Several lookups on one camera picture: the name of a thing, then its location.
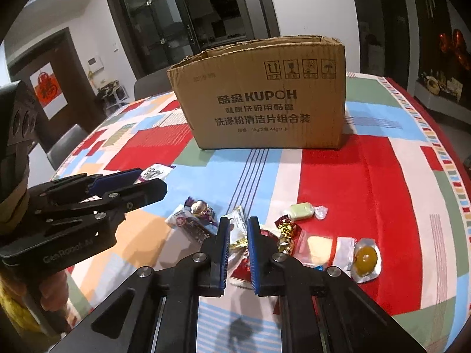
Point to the grey upholstered chair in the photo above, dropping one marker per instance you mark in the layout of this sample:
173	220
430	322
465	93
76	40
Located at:
154	84
66	143

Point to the pale yellow wafer packet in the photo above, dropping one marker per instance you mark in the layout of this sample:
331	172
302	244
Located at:
318	246

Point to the white wall intercom panel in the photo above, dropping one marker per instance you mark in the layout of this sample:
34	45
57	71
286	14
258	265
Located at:
95	63

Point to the person's left hand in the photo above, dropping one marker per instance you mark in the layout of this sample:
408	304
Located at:
55	296

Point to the black and white snack packet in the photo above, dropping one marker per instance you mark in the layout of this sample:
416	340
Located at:
156	172

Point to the green candy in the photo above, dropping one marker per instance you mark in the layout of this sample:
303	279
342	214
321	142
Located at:
303	211

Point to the purple packet with gold ball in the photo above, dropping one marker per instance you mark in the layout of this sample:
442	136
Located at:
200	215

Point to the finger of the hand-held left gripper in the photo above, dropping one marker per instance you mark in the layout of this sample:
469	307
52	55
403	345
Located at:
117	179
141	191

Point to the low cabinet with ornaments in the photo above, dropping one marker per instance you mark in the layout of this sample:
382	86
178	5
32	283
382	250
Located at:
441	93

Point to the white shoe rack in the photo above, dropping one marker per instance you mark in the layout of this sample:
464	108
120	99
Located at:
112	93

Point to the red paper door decoration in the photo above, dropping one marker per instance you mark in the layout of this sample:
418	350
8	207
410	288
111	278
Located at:
49	88

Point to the brown wooden door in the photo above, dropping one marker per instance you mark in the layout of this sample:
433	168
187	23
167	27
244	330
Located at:
77	81

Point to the red balloons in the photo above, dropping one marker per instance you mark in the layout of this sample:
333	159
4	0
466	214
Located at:
452	46

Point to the small gold foil candy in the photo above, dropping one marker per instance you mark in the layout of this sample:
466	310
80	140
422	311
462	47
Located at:
238	244

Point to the colourful patchwork tablecloth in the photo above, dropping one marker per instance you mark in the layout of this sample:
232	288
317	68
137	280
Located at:
331	176

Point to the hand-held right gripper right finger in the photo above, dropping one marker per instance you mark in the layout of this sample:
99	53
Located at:
254	253

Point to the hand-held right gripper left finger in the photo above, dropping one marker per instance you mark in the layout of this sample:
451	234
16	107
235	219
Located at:
223	253

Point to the long fruit leather packet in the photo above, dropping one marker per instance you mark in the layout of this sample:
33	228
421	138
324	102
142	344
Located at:
239	224

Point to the red snack packet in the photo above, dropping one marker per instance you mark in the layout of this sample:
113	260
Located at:
241	270

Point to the yellow jelly cup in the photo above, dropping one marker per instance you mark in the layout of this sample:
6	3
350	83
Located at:
365	259

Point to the dark framed glass door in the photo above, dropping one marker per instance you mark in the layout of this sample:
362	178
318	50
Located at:
176	22

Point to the brown cardboard box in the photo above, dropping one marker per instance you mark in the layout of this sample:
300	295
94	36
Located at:
257	110

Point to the white purple snack packet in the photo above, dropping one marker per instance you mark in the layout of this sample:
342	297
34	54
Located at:
178	220

